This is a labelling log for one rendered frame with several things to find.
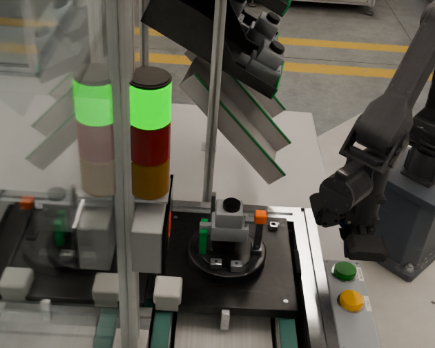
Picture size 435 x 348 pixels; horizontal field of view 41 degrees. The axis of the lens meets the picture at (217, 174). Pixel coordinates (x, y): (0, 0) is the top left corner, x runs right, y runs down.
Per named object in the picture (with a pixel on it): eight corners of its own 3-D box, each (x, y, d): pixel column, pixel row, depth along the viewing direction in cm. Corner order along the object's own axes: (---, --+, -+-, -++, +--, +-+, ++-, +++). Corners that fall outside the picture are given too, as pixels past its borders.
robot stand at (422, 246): (444, 251, 128) (474, 177, 116) (409, 284, 119) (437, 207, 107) (387, 218, 136) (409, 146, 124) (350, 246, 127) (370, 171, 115)
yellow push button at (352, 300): (359, 297, 103) (362, 289, 101) (363, 315, 99) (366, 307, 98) (336, 296, 102) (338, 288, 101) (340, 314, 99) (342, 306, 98)
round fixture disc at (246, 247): (263, 233, 112) (264, 224, 111) (266, 286, 101) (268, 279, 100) (190, 228, 112) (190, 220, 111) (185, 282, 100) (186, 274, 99)
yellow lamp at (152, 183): (170, 177, 76) (171, 145, 73) (167, 201, 72) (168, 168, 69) (132, 175, 75) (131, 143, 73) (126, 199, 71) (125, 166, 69)
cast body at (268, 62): (273, 76, 117) (293, 48, 113) (273, 86, 113) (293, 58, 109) (237, 55, 115) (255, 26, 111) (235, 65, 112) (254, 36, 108)
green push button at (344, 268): (352, 268, 108) (354, 261, 107) (356, 284, 105) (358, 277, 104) (331, 267, 108) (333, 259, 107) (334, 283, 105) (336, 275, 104)
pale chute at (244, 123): (275, 151, 132) (291, 141, 130) (268, 185, 122) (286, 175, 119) (193, 58, 123) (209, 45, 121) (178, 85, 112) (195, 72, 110)
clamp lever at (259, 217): (262, 242, 105) (266, 209, 101) (262, 250, 104) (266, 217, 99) (242, 241, 105) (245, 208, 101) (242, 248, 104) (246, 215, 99)
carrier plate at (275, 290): (285, 225, 117) (286, 217, 116) (297, 319, 98) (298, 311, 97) (166, 217, 117) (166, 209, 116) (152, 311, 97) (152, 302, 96)
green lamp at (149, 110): (172, 109, 70) (173, 72, 67) (168, 131, 66) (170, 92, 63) (130, 106, 70) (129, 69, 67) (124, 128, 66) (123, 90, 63)
